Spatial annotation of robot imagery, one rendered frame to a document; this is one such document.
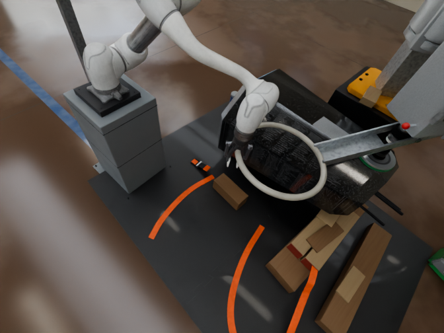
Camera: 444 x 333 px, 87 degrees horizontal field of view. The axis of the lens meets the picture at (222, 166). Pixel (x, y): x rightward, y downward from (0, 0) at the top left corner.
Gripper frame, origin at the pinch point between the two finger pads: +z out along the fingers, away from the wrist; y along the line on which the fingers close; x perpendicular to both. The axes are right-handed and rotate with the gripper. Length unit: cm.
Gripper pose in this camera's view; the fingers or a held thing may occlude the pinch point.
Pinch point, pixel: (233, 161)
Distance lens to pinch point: 124.1
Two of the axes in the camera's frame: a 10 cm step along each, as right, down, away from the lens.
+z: -1.7, 5.8, 7.9
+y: 9.8, 1.4, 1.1
